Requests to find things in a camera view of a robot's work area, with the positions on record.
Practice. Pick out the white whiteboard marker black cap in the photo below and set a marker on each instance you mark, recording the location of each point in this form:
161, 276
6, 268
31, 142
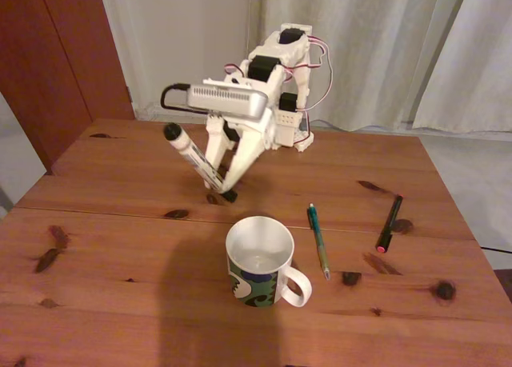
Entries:
190, 149

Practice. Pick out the white mug green blue pattern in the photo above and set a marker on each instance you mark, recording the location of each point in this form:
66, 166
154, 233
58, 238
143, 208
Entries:
256, 287

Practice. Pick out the white curtain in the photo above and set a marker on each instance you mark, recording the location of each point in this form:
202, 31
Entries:
472, 63
380, 43

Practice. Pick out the black marker pink ends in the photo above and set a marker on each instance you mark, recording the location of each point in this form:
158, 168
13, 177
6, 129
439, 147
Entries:
389, 223

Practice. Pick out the teal mechanical pencil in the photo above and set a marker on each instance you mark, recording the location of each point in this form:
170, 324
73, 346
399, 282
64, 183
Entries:
318, 239

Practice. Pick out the brown wooden door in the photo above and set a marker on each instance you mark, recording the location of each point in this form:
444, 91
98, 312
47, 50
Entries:
48, 63

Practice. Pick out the silver camera box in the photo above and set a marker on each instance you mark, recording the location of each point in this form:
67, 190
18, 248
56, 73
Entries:
228, 99

